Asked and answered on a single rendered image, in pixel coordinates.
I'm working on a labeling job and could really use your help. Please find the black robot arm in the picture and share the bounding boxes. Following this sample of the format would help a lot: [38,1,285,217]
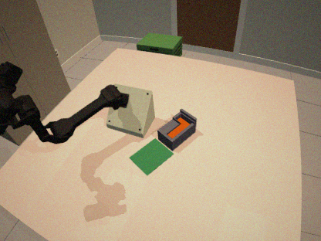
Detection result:
[0,61,129,144]

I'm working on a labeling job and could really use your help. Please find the orange l-shaped part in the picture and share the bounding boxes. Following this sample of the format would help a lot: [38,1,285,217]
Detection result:
[168,117,190,138]

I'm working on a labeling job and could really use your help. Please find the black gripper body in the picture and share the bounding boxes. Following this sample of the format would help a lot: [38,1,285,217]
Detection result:
[0,83,15,94]

